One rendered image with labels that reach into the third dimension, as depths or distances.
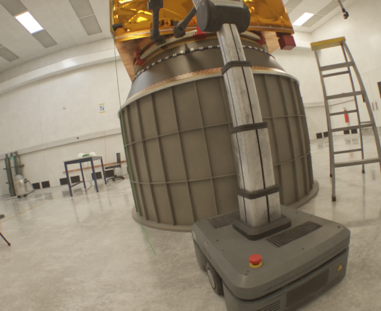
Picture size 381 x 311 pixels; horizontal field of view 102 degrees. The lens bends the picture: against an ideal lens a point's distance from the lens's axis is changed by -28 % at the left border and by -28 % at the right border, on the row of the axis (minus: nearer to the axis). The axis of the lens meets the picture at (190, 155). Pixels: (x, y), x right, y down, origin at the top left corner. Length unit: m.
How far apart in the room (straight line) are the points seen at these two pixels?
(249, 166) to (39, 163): 8.15
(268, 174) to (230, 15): 0.69
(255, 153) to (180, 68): 1.18
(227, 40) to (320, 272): 0.96
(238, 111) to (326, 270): 0.69
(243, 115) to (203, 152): 0.82
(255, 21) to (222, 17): 1.50
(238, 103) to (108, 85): 7.17
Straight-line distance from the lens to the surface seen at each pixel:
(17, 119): 9.32
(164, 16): 2.19
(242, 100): 0.84
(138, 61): 2.39
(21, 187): 7.69
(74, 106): 8.06
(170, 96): 1.71
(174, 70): 1.83
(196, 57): 1.87
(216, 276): 0.91
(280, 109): 1.87
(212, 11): 0.95
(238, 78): 0.87
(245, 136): 0.82
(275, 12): 2.62
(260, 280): 0.66
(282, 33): 2.59
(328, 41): 2.45
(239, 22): 1.01
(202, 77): 1.62
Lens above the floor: 0.65
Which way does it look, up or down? 2 degrees down
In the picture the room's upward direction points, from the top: 10 degrees counter-clockwise
